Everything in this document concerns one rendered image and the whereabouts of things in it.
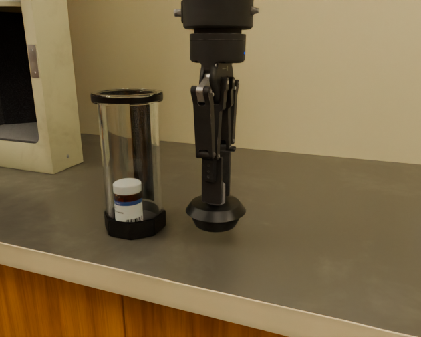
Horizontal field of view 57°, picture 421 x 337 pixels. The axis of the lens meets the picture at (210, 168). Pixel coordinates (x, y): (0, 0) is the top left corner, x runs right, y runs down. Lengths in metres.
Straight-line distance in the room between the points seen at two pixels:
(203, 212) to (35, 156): 0.56
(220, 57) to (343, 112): 0.67
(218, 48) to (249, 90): 0.67
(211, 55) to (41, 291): 0.47
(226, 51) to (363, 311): 0.35
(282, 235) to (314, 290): 0.15
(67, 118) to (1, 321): 0.47
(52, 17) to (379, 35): 0.79
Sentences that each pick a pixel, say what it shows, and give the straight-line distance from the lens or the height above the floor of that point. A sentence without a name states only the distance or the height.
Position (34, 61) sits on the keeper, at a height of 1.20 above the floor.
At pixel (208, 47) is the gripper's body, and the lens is 0.51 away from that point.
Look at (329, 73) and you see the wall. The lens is 1.13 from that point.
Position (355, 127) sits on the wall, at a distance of 1.14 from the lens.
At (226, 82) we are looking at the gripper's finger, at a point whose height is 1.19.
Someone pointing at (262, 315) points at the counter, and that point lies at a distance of 0.51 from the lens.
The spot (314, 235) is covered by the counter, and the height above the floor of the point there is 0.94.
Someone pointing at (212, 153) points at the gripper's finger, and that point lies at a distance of 0.51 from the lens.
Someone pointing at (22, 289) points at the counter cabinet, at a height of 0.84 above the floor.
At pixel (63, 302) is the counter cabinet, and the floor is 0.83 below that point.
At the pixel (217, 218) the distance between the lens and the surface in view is 0.56.
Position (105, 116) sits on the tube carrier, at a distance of 0.59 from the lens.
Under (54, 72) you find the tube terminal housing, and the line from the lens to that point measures 0.99.
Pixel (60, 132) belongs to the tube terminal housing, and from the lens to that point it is 1.00.
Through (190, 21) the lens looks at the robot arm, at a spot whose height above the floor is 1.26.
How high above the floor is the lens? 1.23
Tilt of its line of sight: 18 degrees down
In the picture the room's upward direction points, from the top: straight up
